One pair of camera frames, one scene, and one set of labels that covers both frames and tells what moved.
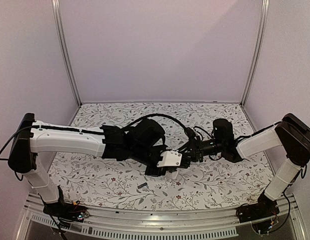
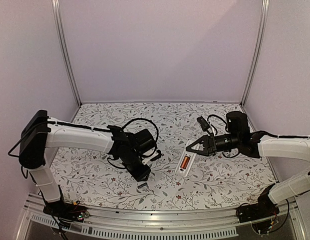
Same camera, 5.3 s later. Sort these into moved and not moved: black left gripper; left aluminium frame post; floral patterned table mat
Moved: black left gripper
Not moved: floral patterned table mat; left aluminium frame post
